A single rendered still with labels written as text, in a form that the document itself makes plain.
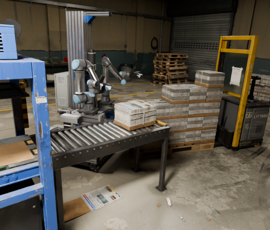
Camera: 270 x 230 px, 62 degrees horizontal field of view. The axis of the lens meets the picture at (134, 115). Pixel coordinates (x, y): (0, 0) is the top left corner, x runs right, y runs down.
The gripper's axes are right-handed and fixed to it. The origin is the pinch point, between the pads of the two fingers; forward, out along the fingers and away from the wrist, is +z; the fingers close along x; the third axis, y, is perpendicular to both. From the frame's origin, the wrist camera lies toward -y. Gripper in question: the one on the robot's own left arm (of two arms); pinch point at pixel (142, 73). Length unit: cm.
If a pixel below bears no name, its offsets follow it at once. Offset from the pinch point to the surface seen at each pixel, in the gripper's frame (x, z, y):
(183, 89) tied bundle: 34, 58, 14
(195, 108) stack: 33, 82, 45
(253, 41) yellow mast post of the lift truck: 23, 155, -57
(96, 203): 159, -66, 102
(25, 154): 183, -119, 19
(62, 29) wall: -599, -217, 1
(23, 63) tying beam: 205, -103, -58
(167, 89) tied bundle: 20.4, 38.2, 19.1
